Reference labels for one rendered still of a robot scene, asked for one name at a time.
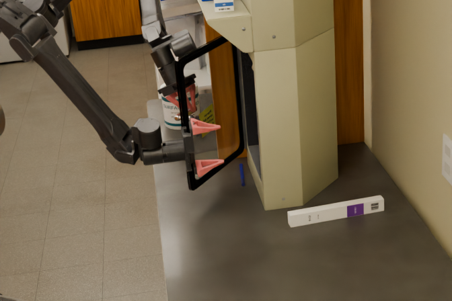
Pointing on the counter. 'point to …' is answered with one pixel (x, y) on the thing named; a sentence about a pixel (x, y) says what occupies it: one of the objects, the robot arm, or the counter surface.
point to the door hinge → (241, 98)
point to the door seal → (187, 112)
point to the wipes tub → (169, 109)
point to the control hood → (230, 23)
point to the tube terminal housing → (292, 78)
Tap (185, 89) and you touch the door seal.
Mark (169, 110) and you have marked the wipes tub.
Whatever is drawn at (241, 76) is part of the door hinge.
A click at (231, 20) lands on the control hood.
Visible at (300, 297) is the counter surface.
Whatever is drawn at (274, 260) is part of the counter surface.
